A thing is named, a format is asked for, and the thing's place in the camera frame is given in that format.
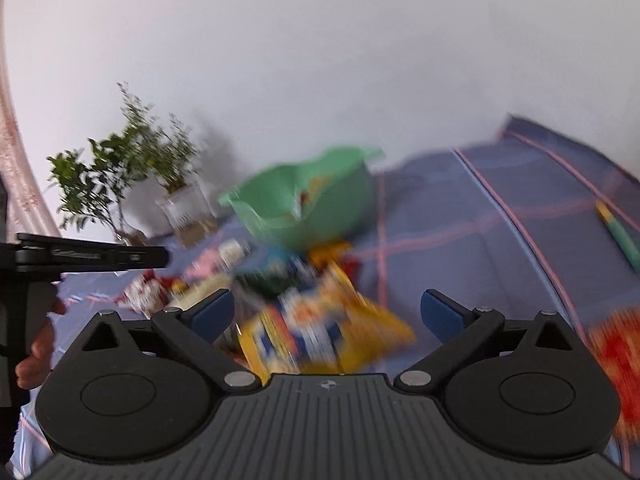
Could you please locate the red and white snack bag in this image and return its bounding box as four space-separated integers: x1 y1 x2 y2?
120 269 176 319

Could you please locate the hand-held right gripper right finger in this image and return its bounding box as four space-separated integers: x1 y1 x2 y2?
394 288 584 396

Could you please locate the red patterned packet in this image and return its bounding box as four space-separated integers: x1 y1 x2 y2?
587 307 640 449

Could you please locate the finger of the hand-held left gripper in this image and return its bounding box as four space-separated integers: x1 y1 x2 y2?
15 232 170 272

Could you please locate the large yellow chip bag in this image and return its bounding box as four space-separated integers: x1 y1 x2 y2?
237 259 416 376

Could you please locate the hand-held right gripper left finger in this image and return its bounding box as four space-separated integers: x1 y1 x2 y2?
80 288 263 395

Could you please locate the green plastic bowl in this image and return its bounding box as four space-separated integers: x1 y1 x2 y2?
218 145 385 251

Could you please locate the leafy plant in clear vase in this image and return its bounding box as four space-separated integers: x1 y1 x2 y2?
47 125 151 246

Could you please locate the pale pink snack packet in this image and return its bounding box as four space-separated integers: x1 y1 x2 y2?
184 247 226 281

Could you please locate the pink patterned curtain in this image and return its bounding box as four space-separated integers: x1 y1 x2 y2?
0 0 61 239

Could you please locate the person's left hand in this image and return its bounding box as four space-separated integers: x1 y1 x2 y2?
14 297 67 391

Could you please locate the cream snack packet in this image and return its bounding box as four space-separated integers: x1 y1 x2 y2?
172 272 236 311

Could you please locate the green pen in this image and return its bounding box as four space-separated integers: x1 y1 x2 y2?
594 201 640 276

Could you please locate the potted plant in white jar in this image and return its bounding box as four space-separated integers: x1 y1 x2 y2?
117 82 219 249

